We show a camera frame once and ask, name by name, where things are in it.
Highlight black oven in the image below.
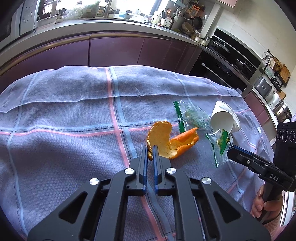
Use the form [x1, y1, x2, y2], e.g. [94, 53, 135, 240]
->
[190, 27, 263, 97]

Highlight black hanging pan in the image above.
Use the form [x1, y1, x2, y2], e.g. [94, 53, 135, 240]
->
[192, 16, 203, 30]

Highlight grey checked tablecloth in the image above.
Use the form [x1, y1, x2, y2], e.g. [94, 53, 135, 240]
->
[1, 66, 273, 239]

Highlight white paper cup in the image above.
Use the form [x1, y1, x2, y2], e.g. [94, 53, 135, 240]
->
[210, 101, 241, 133]

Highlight right hand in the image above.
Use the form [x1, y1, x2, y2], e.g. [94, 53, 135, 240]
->
[250, 185, 283, 221]

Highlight clear green plastic wrapper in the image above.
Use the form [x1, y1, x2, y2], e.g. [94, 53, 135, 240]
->
[174, 100, 213, 133]

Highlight metal kettle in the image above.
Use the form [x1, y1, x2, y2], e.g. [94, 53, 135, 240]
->
[199, 35, 211, 47]

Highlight white microwave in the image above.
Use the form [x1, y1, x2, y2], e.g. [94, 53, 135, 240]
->
[1, 0, 40, 48]

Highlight purple kitchen cabinets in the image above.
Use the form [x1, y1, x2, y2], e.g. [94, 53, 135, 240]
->
[1, 32, 201, 91]

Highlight orange peel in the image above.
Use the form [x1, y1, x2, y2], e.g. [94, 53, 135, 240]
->
[147, 121, 199, 161]

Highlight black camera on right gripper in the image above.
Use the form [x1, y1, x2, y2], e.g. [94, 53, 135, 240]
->
[273, 121, 296, 178]

